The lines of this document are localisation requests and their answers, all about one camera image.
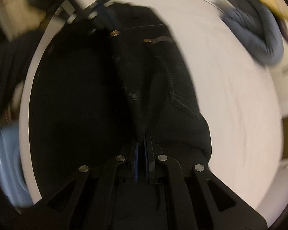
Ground black denim pants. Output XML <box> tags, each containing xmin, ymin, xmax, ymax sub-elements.
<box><xmin>29</xmin><ymin>3</ymin><xmax>212</xmax><ymax>193</ymax></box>

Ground white bed sheet mattress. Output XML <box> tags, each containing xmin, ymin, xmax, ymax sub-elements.
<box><xmin>20</xmin><ymin>0</ymin><xmax>281</xmax><ymax>229</ymax></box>

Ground blue-grey folded duvet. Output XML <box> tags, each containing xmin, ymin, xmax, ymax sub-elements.
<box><xmin>221</xmin><ymin>0</ymin><xmax>284</xmax><ymax>65</ymax></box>

